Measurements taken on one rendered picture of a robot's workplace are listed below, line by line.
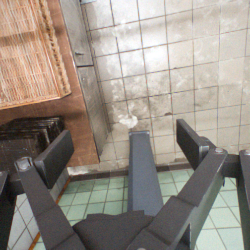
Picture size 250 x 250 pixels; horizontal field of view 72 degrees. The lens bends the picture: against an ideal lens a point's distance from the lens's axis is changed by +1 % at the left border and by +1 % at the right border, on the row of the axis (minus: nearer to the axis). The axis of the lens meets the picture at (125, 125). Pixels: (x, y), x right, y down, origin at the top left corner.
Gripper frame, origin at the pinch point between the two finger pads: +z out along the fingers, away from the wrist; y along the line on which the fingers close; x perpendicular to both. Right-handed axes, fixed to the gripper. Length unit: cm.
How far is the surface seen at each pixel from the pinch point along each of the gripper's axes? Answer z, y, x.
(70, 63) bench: 77, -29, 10
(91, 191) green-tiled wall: 108, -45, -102
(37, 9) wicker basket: 66, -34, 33
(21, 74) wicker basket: 77, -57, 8
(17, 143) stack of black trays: 48, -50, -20
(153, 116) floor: 133, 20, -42
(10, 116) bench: 78, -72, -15
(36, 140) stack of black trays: 47, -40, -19
